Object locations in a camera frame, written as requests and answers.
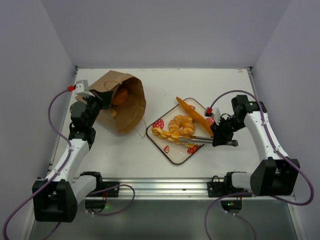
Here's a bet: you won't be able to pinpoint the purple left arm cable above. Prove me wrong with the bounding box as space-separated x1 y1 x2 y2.
2 85 136 240

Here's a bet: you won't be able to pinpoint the round orange fake bread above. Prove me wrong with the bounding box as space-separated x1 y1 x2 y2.
111 88 128 106

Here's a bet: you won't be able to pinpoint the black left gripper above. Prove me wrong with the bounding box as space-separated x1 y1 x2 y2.
81 89 113 128

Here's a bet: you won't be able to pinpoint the round yellow fake pastry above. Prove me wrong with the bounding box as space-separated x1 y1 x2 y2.
168 115 195 135

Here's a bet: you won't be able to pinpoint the brown paper bag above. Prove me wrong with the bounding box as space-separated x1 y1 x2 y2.
89 70 147 134

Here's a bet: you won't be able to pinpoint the aluminium front frame rail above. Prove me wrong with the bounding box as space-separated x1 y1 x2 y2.
34 176 296 201

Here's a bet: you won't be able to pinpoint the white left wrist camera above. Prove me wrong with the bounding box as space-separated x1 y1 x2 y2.
74 80 95 98

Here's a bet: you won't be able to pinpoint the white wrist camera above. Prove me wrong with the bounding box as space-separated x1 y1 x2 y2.
74 80 95 98
204 107 222 125

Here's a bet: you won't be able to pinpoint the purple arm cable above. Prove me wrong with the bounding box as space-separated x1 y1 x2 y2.
2 85 136 240
204 90 315 240

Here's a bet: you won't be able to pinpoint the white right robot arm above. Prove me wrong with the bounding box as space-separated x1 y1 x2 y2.
205 94 300 197

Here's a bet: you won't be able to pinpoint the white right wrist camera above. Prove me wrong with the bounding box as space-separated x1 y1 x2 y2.
204 107 222 125

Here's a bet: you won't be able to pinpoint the metal tongs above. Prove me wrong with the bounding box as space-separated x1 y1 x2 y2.
178 136 239 147

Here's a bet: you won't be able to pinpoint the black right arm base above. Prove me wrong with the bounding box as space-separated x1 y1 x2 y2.
207 175 249 214

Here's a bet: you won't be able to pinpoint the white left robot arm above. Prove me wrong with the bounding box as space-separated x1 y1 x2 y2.
32 90 120 223

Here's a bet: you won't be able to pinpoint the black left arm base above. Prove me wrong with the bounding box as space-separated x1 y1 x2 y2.
71 176 120 216

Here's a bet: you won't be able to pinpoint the strawberry pattern tray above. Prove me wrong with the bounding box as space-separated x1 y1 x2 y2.
146 97 213 165

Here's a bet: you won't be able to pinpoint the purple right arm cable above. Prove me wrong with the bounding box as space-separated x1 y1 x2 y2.
204 90 315 240

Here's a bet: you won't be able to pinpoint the long orange fake baguette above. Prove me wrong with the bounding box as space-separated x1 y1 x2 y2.
176 96 214 137

